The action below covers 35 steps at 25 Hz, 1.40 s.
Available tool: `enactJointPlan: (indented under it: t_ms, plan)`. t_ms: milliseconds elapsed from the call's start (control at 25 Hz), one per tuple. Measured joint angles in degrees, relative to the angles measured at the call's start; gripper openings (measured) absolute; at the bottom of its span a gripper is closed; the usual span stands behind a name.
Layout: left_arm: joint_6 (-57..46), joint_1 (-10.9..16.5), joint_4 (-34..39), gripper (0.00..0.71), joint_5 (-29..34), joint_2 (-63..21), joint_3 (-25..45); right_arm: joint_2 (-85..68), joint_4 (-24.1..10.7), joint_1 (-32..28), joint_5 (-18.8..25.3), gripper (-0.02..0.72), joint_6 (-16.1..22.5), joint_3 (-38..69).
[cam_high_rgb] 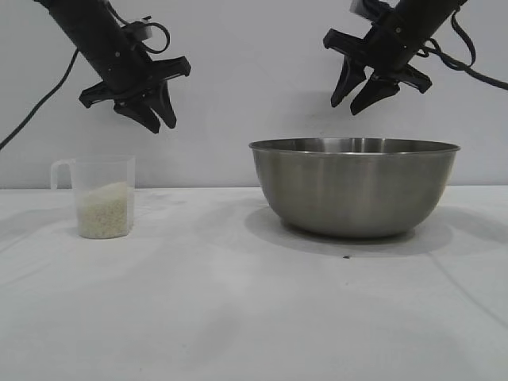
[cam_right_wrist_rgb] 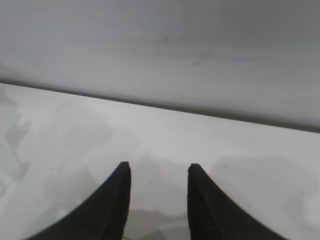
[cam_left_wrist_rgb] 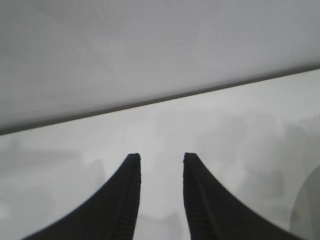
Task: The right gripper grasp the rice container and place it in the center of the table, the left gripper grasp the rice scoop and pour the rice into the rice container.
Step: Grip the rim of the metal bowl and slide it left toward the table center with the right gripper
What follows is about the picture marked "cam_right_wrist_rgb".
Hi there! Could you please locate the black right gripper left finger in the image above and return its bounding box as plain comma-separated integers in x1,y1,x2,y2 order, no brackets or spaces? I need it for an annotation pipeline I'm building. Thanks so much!
24,161,132,240

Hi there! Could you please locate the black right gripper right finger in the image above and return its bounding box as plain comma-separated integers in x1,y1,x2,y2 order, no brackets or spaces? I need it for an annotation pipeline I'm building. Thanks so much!
187,163,276,240

